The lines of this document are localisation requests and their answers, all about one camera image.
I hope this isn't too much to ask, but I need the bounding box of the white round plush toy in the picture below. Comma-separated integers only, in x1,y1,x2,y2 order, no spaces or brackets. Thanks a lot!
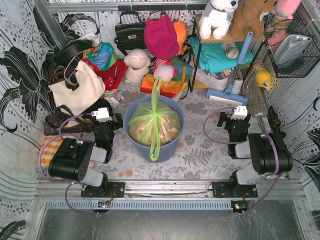
124,48,151,84

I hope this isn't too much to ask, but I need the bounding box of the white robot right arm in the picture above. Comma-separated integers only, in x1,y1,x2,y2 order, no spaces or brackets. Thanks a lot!
212,112,293,198

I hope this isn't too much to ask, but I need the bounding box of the metal mop pole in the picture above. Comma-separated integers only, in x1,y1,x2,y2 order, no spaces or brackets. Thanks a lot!
254,86,271,136

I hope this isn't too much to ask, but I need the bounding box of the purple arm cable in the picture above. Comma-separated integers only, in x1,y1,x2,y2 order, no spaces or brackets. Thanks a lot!
202,106,285,215
37,113,101,216

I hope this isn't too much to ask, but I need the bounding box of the magenta cloth bag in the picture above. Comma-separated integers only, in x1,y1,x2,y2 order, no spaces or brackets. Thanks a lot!
143,13,179,60

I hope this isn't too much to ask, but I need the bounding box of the black round hat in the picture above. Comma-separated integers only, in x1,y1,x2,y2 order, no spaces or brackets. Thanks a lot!
54,39,93,67

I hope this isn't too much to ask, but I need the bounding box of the brown plush dog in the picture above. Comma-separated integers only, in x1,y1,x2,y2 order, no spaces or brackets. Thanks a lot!
230,0,278,40

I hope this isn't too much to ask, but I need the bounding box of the silver pouch in basket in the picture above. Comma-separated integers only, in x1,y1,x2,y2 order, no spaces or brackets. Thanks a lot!
273,34,312,65

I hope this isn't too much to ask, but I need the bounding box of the rainbow striped bag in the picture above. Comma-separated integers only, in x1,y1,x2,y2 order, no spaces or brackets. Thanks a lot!
140,57,194,98

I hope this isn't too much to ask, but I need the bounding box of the beige chenille mop head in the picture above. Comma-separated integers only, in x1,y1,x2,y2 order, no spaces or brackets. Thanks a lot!
246,82,268,117

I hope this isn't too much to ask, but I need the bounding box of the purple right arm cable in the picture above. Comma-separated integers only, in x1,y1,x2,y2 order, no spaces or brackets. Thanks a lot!
202,106,285,215

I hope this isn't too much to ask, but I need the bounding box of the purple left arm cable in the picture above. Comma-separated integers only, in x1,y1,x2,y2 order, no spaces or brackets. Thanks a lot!
37,113,101,216

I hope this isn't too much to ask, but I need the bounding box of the orange plush toy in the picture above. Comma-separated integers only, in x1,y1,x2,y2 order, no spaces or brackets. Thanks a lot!
173,21,187,55

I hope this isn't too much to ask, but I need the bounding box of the pink faced plush doll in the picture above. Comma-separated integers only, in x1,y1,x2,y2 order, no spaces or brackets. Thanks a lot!
153,58,178,83

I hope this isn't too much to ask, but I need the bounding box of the yellow plush duck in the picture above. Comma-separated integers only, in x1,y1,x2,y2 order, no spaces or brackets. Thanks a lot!
252,61,272,91

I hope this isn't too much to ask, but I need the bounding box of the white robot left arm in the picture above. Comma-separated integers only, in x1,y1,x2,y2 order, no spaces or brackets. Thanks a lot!
48,113,125,199

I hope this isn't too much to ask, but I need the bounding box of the orange checkered cloth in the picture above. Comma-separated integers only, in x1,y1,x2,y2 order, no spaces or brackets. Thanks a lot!
40,119,79,171

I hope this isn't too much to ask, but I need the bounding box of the pink plush toy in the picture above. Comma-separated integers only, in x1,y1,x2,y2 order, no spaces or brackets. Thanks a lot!
270,0,301,29

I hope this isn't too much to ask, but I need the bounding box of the white husky plush dog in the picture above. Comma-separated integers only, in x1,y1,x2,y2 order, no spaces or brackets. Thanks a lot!
199,0,239,40

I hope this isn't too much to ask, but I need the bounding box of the cream canvas tote bag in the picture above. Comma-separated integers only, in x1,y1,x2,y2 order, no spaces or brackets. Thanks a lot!
47,59,106,117

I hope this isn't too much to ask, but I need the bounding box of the green plastic trash bag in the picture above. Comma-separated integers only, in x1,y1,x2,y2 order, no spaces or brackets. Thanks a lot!
123,77,185,163

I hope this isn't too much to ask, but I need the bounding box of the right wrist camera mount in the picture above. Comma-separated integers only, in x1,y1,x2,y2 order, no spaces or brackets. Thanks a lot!
230,105,248,120

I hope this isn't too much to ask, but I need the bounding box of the blue trash bin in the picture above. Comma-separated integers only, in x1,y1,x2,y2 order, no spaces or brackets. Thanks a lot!
122,96,186,163

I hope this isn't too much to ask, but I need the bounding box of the teal folded towel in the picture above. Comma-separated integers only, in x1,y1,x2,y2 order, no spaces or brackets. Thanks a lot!
188,37,254,74

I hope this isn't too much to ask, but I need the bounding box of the colourful striped bag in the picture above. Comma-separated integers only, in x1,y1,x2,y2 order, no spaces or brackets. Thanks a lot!
82,42,117,72

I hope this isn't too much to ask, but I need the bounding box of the white sneaker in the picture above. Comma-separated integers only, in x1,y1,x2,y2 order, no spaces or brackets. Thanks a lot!
193,69,229,91

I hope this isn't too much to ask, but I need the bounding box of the pink pencil case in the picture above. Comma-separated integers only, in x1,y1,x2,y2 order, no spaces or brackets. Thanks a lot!
88,161,96,169

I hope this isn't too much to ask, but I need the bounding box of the black leather handbag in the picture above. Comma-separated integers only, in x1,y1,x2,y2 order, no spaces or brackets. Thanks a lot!
114,11,147,56

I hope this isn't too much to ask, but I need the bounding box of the small wooden shelf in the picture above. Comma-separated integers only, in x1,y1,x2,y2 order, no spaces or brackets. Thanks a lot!
193,13,266,86

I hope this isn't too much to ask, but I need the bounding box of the black wire basket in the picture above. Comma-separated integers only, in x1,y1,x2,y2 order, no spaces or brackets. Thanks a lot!
264,12,320,78

